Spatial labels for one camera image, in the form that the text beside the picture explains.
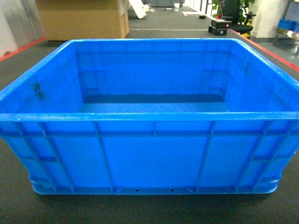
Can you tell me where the blue bin on metal rack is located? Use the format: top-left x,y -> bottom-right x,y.
278,19 -> 299,33

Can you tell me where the large cardboard box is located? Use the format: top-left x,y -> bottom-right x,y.
35,0 -> 129,41

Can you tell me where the black device with red light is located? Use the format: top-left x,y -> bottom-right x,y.
208,19 -> 232,36

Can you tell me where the black office chair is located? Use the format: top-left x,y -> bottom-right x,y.
219,0 -> 256,39

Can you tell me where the large blue plastic crate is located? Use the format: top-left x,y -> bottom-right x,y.
0,38 -> 299,195

